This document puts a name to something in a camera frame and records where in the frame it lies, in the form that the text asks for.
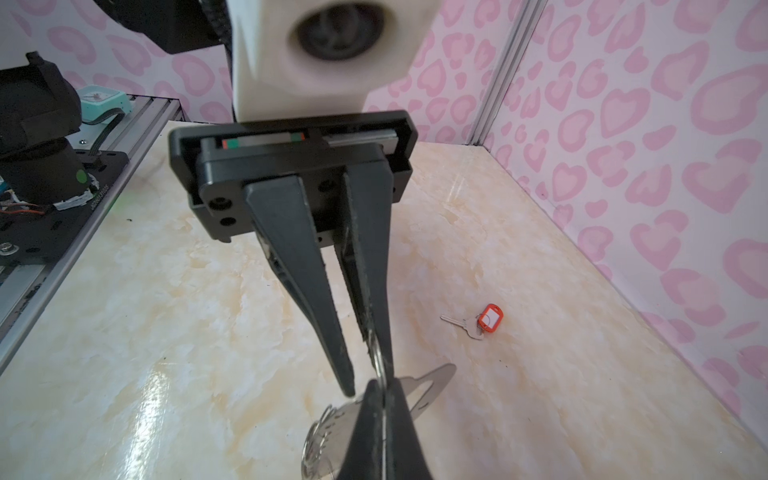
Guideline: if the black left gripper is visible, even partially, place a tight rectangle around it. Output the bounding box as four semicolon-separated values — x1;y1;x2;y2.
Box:
168;110;418;397

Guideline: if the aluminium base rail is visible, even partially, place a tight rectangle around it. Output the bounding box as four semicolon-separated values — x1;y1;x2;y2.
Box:
1;95;185;368

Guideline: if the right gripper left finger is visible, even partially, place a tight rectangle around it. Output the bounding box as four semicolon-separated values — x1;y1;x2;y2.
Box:
337;380;384;480

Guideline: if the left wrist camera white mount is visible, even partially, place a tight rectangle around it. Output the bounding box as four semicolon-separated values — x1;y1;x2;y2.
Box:
227;0;442;123

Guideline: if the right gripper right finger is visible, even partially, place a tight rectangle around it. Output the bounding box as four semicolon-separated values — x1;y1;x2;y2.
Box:
382;378;432;480

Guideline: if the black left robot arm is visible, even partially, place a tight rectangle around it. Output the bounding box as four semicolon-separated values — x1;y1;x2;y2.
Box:
1;52;417;395

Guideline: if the red tagged key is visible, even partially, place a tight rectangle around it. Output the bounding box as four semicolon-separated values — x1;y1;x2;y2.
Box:
440;304;504;341

